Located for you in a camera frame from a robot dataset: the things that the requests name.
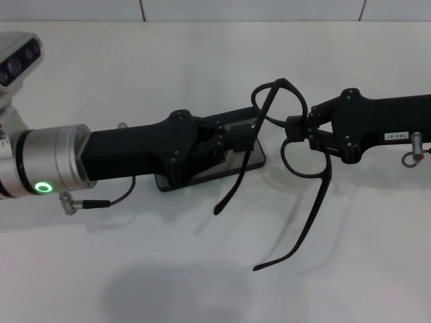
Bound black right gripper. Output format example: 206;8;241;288
285;87;431;166

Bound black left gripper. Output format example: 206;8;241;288
82;109;203;186

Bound black framed glasses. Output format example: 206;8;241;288
213;77;334;272

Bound black glasses case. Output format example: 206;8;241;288
154;106;267;193

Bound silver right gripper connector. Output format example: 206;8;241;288
410;130;426;159

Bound left gripper cable with plug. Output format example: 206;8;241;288
59;173;137;216

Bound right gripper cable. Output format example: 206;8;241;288
401;147;431;168

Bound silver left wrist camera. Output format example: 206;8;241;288
0;32;44;99

